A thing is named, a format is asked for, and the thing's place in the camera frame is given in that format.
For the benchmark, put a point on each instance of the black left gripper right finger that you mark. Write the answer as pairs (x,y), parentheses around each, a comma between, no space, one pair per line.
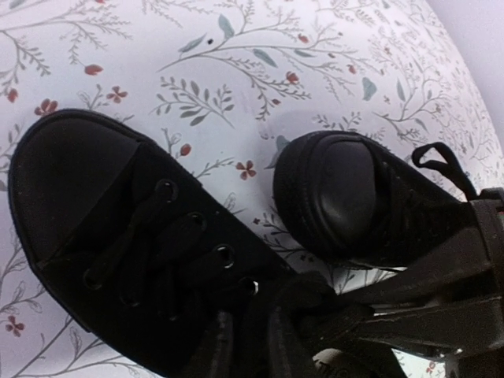
(278,335)

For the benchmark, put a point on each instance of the red-soled shoe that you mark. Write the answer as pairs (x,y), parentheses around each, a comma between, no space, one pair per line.
(349,200)

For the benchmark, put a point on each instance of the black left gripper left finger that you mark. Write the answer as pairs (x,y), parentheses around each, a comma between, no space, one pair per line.
(213,357)

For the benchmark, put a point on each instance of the floral tablecloth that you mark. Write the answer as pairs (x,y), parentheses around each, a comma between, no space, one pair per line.
(223,86)

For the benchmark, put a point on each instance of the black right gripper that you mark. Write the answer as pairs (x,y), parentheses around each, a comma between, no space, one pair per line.
(471,330)

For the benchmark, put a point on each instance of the black shoelace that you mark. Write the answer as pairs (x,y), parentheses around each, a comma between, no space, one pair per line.
(307,315)

